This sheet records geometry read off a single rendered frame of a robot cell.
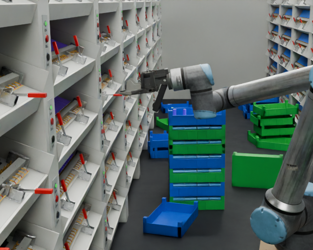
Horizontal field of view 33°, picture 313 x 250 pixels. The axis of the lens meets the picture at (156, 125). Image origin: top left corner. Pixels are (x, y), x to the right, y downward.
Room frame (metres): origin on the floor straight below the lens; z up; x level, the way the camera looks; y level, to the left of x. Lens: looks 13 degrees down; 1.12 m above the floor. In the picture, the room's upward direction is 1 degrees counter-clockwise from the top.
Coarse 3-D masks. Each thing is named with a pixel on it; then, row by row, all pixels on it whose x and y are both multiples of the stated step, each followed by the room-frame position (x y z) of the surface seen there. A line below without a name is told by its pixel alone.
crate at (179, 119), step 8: (168, 104) 2.93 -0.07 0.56; (168, 112) 2.77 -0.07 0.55; (176, 112) 2.95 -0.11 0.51; (192, 112) 2.95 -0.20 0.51; (224, 112) 2.75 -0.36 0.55; (168, 120) 2.79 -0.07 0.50; (176, 120) 2.75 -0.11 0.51; (184, 120) 2.75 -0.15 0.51; (192, 120) 2.75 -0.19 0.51; (200, 120) 2.75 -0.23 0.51; (208, 120) 2.75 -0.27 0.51; (216, 120) 2.75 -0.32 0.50; (224, 120) 2.75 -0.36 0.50
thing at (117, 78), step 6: (102, 66) 2.60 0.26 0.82; (102, 72) 2.60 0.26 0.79; (108, 72) 2.60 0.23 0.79; (114, 72) 2.60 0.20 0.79; (114, 78) 2.60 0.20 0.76; (120, 78) 2.60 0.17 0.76; (120, 84) 2.58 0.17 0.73; (108, 90) 2.35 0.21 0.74; (114, 90) 2.39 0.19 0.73; (102, 96) 1.99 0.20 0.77; (108, 96) 2.23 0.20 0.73; (114, 96) 2.39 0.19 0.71; (102, 102) 1.99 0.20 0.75; (108, 102) 2.18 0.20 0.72; (102, 108) 2.00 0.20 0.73
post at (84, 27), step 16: (96, 0) 1.96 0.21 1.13; (80, 16) 1.90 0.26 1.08; (64, 32) 1.91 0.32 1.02; (80, 32) 1.90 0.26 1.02; (96, 64) 1.91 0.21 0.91; (80, 80) 1.91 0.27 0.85; (96, 80) 1.90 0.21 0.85; (96, 96) 1.90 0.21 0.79; (96, 128) 1.90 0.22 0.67; (96, 144) 1.90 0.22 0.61; (96, 176) 1.90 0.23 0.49; (96, 192) 1.90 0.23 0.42; (96, 240) 1.90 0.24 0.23
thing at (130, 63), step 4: (124, 56) 3.30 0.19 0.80; (128, 56) 3.30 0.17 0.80; (124, 60) 3.24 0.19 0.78; (128, 60) 3.11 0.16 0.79; (132, 60) 3.30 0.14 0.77; (136, 60) 3.29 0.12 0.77; (124, 64) 3.12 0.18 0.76; (128, 64) 3.12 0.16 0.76; (132, 64) 3.30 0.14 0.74; (136, 64) 3.29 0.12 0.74; (124, 68) 3.08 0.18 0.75; (128, 68) 3.11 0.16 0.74; (132, 68) 3.13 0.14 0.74; (124, 72) 2.69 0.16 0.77; (128, 72) 3.00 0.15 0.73; (132, 72) 3.11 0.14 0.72; (128, 76) 2.88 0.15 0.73; (124, 80) 2.69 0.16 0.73
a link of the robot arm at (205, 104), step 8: (192, 96) 2.10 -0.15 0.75; (200, 96) 2.08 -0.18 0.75; (208, 96) 2.09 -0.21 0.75; (216, 96) 2.13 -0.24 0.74; (192, 104) 2.11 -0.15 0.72; (200, 104) 2.08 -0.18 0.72; (208, 104) 2.08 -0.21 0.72; (216, 104) 2.11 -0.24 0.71; (200, 112) 2.08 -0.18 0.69; (208, 112) 2.08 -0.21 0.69; (216, 112) 2.14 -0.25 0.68
